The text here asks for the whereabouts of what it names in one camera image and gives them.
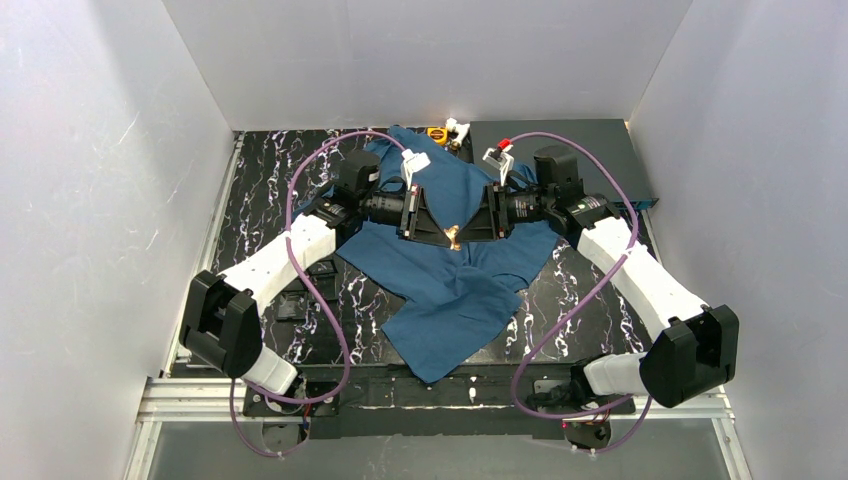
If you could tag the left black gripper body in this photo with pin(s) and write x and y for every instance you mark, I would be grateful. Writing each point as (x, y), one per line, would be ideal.
(409, 211)

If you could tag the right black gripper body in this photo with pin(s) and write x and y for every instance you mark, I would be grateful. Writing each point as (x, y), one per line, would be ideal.
(496, 211)

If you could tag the blue t-shirt garment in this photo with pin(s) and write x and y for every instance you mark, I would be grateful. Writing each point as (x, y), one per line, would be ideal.
(456, 302)

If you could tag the red flower brooch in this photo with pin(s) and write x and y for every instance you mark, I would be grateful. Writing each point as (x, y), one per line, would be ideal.
(452, 234)

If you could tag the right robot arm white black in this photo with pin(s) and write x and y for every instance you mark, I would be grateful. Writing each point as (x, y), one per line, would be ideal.
(694, 346)

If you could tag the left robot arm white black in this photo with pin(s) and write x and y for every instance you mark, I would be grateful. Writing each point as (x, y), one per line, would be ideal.
(221, 321)

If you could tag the yellow tape measure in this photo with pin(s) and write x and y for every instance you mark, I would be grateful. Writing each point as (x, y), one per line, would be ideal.
(439, 135)

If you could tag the small white figurine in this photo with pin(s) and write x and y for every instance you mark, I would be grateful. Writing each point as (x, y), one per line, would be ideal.
(457, 131)

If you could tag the black square tray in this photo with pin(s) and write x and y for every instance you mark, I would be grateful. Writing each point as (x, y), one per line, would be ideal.
(291, 307)
(323, 268)

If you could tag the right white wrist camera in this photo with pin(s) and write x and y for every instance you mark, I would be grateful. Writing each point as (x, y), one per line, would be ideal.
(499, 158)

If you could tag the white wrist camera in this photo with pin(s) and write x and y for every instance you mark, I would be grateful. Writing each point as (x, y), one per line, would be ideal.
(499, 158)
(411, 163)

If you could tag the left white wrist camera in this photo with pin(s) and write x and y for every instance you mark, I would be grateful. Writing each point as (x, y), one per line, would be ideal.
(411, 163)

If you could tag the dark grey network switch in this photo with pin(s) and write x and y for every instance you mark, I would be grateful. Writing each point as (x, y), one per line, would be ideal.
(607, 139)

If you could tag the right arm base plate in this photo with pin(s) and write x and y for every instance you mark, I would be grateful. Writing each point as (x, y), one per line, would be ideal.
(591, 435)

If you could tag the aluminium frame rail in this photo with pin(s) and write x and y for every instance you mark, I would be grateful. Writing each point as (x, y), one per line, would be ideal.
(394, 427)

